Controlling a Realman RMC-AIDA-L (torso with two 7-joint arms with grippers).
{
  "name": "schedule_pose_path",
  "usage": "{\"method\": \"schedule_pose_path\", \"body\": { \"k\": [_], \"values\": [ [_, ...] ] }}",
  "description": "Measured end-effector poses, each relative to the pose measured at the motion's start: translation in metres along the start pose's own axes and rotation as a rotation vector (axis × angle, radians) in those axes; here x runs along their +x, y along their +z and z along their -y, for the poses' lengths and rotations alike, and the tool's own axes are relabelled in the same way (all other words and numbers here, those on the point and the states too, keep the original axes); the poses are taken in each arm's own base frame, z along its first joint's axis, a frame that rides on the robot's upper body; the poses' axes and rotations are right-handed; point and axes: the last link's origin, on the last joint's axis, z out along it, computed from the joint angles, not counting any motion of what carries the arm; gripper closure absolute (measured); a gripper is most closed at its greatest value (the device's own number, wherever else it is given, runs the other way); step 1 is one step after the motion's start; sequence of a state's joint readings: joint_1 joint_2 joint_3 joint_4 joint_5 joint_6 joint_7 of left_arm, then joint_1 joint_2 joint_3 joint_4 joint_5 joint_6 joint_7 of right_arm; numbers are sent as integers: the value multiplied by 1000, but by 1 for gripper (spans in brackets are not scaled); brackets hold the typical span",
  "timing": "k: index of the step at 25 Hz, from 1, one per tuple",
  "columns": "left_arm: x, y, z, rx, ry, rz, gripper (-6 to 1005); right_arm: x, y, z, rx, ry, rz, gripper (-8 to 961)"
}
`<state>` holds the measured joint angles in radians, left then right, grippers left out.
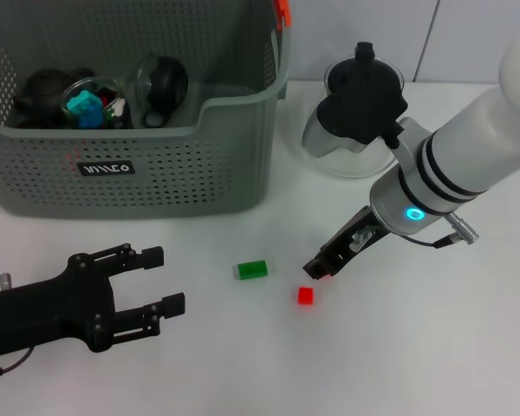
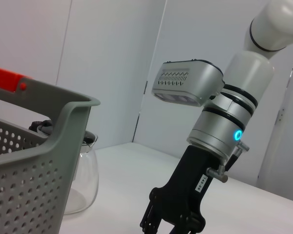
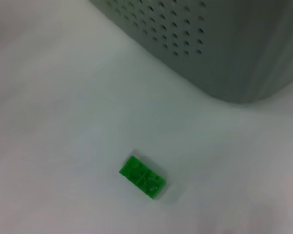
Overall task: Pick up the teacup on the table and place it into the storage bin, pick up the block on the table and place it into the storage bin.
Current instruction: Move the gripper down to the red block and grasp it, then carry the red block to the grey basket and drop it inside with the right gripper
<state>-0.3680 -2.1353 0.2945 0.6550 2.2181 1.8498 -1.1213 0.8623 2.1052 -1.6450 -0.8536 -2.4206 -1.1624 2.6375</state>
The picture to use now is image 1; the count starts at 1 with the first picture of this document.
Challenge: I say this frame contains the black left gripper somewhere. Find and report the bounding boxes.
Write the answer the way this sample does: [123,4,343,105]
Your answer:
[0,244,186,359]

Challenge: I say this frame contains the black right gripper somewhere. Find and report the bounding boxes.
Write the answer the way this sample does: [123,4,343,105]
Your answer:
[302,205,392,281]

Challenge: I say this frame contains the blue square toy brick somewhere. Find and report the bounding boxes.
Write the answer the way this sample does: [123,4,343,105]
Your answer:
[77,107,105,130]

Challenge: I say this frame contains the teal toy brick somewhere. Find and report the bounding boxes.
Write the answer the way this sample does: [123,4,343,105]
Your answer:
[65,89,103,118]

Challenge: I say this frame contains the glass teacup with black holder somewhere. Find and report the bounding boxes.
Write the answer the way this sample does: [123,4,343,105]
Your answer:
[62,75,133,130]
[136,55,190,128]

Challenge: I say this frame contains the grey perforated storage bin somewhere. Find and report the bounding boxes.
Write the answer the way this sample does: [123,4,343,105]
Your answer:
[0,0,294,220]

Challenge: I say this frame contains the clear glass teapot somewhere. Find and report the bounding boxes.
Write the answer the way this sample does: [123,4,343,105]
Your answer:
[302,55,406,179]

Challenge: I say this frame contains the black teapot lid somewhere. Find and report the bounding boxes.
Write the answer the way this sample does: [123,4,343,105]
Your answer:
[327,42,404,94]

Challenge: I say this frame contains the dark clay teapot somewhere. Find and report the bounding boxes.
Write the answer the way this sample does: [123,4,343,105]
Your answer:
[12,68,97,130]

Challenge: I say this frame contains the right wrist cable with connectors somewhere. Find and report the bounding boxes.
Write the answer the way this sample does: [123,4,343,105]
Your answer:
[349,211,481,253]

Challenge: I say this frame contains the thin left wrist cable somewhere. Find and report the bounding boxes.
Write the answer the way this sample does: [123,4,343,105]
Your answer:
[0,346,35,380]

